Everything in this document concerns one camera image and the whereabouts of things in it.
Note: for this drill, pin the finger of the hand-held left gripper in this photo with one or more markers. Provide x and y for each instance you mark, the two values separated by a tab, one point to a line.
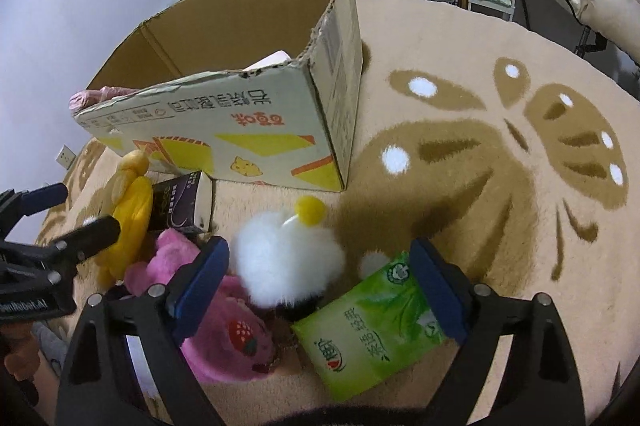
85	233
40	198

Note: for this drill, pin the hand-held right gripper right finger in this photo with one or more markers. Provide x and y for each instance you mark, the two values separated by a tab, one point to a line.
440	296

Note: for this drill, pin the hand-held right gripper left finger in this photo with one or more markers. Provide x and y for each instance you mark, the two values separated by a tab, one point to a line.
202	286

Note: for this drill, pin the yellow plush toy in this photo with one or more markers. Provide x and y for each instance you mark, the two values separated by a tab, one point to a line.
132	211

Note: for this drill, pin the pink plush toy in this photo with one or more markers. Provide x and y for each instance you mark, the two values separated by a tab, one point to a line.
235	346

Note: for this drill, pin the green tissue packet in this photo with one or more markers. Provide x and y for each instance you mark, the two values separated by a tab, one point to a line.
370	336

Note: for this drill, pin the white and dark plush toy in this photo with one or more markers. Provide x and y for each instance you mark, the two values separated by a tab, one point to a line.
285	256

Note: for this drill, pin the black carton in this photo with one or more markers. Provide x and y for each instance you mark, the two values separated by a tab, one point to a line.
175	201

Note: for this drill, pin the pink knitted cloth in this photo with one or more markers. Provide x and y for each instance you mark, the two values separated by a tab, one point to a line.
100	96

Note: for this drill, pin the printed cardboard box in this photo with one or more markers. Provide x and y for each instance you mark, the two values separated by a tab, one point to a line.
280	131

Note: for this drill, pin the person's left hand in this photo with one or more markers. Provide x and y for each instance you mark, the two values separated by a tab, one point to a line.
17	356

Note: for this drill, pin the white item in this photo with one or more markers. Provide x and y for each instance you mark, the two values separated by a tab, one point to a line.
272	60

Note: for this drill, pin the beige flower rug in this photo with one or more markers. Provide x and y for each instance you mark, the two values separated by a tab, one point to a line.
450	31

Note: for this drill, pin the white wall socket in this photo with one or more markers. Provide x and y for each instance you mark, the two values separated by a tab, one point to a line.
64	157

